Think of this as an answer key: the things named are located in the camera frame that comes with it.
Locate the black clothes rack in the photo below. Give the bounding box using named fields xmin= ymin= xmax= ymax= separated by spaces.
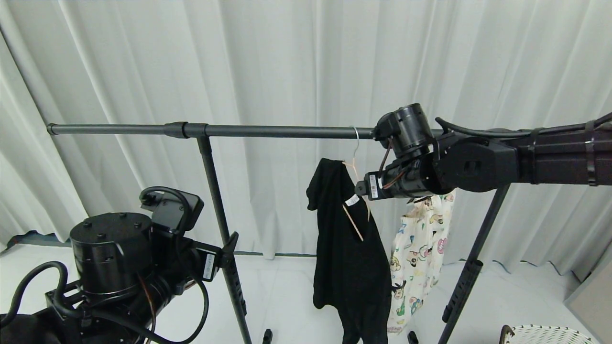
xmin=47 ymin=122 xmax=512 ymax=344

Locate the cream printed garment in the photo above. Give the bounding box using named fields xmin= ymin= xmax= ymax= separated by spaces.
xmin=386 ymin=190 xmax=456 ymax=335

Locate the black cable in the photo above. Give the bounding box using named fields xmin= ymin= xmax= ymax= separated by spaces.
xmin=434 ymin=112 xmax=612 ymax=140
xmin=0 ymin=186 xmax=210 ymax=344

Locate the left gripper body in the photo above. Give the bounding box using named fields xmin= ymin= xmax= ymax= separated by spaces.
xmin=165 ymin=238 xmax=224 ymax=294

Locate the white curtain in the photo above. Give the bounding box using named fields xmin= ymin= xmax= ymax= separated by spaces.
xmin=0 ymin=0 xmax=612 ymax=282

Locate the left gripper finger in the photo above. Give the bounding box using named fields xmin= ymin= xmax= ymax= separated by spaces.
xmin=219 ymin=231 xmax=240 ymax=269

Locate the white laundry basket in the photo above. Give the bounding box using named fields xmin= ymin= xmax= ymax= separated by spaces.
xmin=499 ymin=324 xmax=599 ymax=344

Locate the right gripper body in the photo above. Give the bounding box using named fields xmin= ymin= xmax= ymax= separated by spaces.
xmin=355 ymin=160 xmax=438 ymax=200

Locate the pink clothes hanger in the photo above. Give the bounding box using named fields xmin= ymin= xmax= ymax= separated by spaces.
xmin=341 ymin=126 xmax=372 ymax=242

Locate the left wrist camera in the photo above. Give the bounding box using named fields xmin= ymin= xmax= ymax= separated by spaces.
xmin=140 ymin=190 xmax=205 ymax=235

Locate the black garment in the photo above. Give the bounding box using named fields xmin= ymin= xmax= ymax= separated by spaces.
xmin=306 ymin=158 xmax=393 ymax=344

